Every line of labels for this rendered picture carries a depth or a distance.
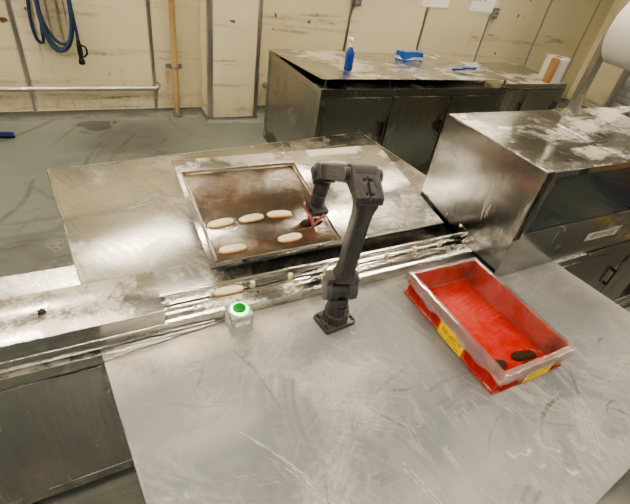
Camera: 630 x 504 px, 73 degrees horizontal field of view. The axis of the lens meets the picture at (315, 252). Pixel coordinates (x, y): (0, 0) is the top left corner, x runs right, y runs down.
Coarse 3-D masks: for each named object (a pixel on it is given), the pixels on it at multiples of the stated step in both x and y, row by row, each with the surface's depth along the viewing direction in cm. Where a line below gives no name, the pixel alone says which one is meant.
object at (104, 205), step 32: (128, 160) 205; (160, 160) 209; (64, 192) 176; (96, 192) 180; (128, 192) 183; (160, 192) 187; (64, 224) 160; (96, 224) 163; (128, 224) 166; (160, 224) 169; (192, 224) 172; (96, 256) 149; (128, 256) 151; (160, 256) 154; (192, 256) 156; (288, 256) 164; (320, 256) 167; (160, 288) 141; (128, 352) 120
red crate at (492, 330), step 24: (408, 288) 155; (432, 288) 161; (456, 288) 163; (432, 312) 145; (456, 312) 152; (480, 312) 154; (480, 336) 144; (504, 336) 146; (504, 360) 137; (528, 360) 139
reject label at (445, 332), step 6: (444, 324) 139; (438, 330) 142; (444, 330) 139; (450, 330) 136; (444, 336) 140; (450, 336) 137; (450, 342) 137; (456, 342) 135; (456, 348) 135; (462, 348) 133; (540, 372) 131; (546, 372) 134; (528, 378) 130
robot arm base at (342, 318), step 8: (328, 304) 135; (320, 312) 141; (328, 312) 136; (336, 312) 134; (344, 312) 134; (320, 320) 138; (328, 320) 136; (336, 320) 135; (344, 320) 136; (352, 320) 140; (328, 328) 136; (336, 328) 136
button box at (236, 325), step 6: (246, 300) 132; (228, 306) 129; (228, 312) 127; (252, 312) 128; (222, 318) 133; (228, 318) 128; (234, 318) 125; (240, 318) 126; (246, 318) 127; (252, 318) 129; (228, 324) 130; (234, 324) 127; (240, 324) 128; (246, 324) 129; (252, 324) 130; (234, 330) 128; (240, 330) 130; (246, 330) 131
